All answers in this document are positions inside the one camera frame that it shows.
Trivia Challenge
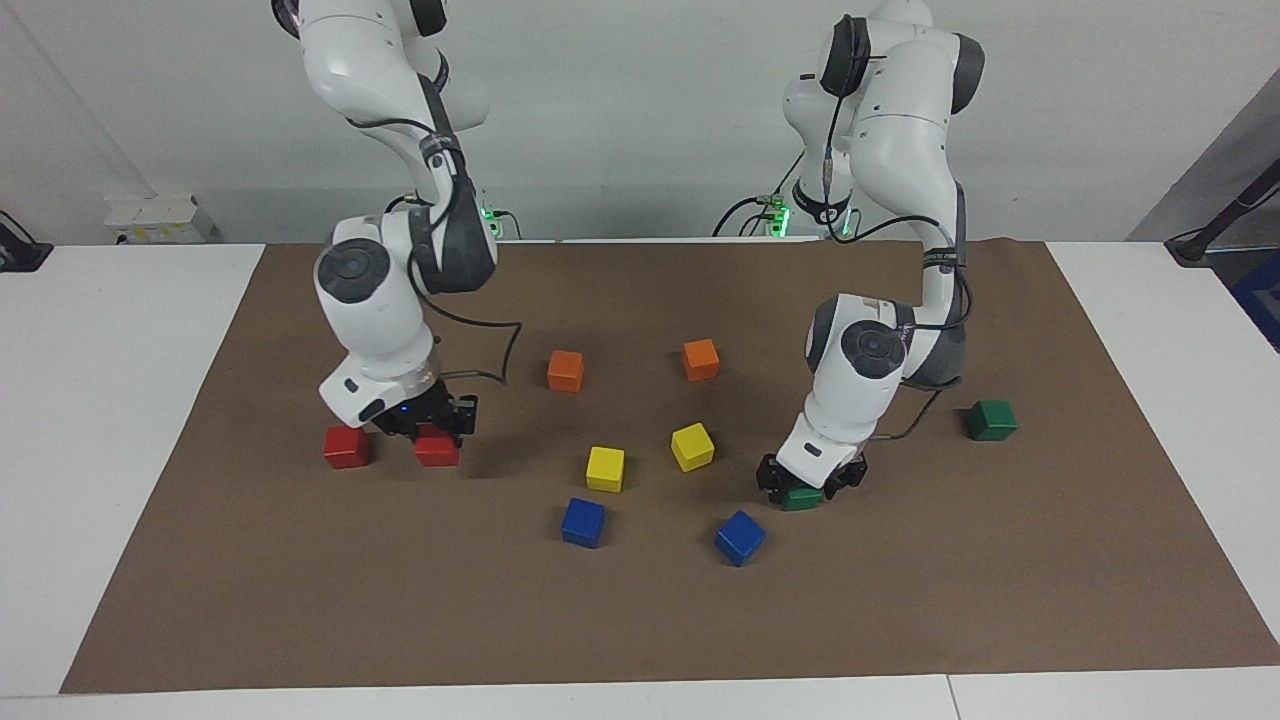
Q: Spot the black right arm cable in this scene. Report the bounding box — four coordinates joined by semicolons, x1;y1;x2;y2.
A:
345;116;524;387

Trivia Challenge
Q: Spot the black base cable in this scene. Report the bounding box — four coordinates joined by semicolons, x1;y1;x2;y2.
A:
713;150;806;239

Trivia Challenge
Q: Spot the blue wooden block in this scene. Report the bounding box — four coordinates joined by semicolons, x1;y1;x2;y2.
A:
713;510;767;568
560;497;607;549

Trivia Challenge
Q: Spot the blue box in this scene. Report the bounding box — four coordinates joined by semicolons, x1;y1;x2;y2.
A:
1230;250;1280;353

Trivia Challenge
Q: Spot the black clamp foot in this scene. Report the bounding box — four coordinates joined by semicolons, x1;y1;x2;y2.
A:
0;210;53;273

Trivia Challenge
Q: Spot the yellow wooden block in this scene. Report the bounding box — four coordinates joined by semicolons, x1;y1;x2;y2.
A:
670;422;717;473
585;446;626;493

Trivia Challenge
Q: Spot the brown table mat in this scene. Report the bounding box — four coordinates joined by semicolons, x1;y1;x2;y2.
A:
60;238;1280;695

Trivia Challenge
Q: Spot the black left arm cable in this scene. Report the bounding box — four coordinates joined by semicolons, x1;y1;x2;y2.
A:
822;15;974;442

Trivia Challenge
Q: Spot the black stand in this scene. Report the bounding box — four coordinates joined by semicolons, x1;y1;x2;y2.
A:
1165;158;1280;267

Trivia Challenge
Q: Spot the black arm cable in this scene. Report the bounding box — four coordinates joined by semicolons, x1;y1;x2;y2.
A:
345;116;524;387
822;15;974;442

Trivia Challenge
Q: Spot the red wooden block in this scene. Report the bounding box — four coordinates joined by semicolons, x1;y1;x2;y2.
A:
323;425;372;470
414;428;461;468

